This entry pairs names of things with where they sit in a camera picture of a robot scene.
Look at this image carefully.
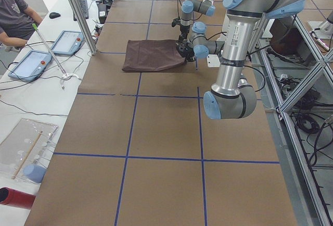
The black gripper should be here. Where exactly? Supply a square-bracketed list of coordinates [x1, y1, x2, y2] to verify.
[182, 45, 195, 62]
[177, 24, 189, 45]

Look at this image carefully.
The brown t-shirt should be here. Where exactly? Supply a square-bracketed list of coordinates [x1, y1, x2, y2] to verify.
[122, 40, 185, 72]

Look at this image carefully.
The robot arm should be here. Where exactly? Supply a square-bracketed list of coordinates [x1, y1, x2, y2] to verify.
[172, 0, 215, 43]
[181, 0, 305, 119]

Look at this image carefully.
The black power adapter box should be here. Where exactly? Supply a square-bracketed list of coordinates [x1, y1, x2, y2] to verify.
[97, 3, 107, 24]

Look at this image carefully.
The black keyboard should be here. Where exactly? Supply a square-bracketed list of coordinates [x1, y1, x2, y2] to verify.
[78, 0, 89, 19]

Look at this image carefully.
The brown paper table cover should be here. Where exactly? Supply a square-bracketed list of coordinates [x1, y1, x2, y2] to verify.
[26, 0, 297, 225]

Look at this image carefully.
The far blue teach pendant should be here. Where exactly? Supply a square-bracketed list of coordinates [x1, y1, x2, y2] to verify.
[51, 30, 84, 56]

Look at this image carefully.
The blue teach pendant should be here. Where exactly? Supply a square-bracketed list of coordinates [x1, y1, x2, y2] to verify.
[51, 30, 84, 56]
[8, 50, 52, 82]

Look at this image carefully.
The metal reacher grabber tool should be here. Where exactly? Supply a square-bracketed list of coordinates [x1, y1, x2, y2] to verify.
[32, 23, 81, 90]

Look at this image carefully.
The black computer mouse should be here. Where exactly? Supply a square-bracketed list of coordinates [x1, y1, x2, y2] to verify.
[49, 12, 61, 19]

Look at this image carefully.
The near blue teach pendant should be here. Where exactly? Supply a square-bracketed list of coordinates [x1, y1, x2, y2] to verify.
[8, 50, 52, 82]

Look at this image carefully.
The seated person in grey shirt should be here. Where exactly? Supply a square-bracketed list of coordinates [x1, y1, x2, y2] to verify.
[1, 0, 43, 47]

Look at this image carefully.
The plastic bag with cardboard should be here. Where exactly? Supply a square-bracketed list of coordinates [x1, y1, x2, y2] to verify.
[1, 118, 58, 183]

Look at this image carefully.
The blue plastic cup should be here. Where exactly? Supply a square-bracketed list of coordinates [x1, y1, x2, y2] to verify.
[23, 164, 46, 183]

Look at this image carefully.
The wooden stick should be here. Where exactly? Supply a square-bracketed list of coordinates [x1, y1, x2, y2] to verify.
[11, 131, 43, 180]

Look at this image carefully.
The red cylinder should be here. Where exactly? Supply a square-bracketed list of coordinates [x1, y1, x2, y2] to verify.
[1, 187, 36, 209]

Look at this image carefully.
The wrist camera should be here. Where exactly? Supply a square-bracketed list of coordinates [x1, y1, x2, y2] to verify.
[171, 17, 181, 27]
[176, 42, 188, 57]

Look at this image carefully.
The white camera mast base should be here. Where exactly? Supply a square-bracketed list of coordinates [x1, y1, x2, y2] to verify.
[205, 32, 249, 67]

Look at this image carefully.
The aluminium frame post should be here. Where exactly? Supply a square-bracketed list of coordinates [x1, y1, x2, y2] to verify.
[68, 0, 97, 55]

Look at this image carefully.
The aluminium truss frame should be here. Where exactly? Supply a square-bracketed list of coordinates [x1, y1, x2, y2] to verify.
[250, 6, 332, 225]

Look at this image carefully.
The black table cable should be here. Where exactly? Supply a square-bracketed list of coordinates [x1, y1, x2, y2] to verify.
[0, 98, 69, 119]

